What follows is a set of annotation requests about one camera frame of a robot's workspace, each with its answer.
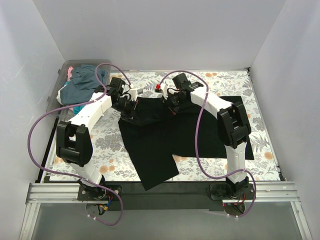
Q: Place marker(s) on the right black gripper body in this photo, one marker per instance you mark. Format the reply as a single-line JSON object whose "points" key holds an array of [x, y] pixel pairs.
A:
{"points": [[171, 102]]}

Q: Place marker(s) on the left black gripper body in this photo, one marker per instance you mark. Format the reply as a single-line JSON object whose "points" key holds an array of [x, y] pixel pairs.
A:
{"points": [[127, 111]]}

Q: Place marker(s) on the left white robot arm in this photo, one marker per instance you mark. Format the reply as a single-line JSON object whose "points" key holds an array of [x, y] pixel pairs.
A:
{"points": [[73, 139]]}

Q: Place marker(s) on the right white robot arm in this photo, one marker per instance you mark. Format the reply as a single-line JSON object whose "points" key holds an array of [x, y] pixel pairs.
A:
{"points": [[233, 126]]}

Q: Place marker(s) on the teal blue shirt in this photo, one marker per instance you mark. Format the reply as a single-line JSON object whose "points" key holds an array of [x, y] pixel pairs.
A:
{"points": [[81, 86]]}

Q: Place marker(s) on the turquoise shirt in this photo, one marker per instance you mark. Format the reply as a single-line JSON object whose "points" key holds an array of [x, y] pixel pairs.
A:
{"points": [[77, 109]]}

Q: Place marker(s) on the floral table mat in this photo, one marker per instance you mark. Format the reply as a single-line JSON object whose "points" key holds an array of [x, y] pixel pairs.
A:
{"points": [[113, 161]]}

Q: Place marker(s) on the pink white garment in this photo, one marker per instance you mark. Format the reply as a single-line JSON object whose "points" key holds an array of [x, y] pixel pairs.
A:
{"points": [[69, 73]]}

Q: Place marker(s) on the clear plastic bin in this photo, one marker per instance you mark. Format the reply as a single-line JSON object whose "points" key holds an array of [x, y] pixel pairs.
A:
{"points": [[102, 71]]}

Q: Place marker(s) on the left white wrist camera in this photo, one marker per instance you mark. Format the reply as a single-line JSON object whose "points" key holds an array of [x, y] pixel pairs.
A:
{"points": [[134, 93]]}

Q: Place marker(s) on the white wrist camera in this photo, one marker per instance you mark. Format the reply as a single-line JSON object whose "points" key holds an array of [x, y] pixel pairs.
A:
{"points": [[163, 89], [134, 93]]}

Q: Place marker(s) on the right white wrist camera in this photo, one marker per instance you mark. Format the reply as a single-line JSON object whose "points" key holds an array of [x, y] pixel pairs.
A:
{"points": [[163, 89]]}

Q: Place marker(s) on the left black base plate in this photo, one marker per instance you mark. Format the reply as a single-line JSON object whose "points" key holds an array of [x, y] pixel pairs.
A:
{"points": [[98, 194]]}

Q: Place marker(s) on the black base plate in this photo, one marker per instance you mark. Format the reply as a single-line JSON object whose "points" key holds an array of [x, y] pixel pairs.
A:
{"points": [[98, 194], [222, 191]]}

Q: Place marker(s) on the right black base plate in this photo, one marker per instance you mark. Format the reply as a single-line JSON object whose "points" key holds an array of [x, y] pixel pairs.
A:
{"points": [[222, 191]]}

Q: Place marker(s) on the aluminium frame rail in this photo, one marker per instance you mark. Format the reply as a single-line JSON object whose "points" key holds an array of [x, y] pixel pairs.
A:
{"points": [[170, 211]]}

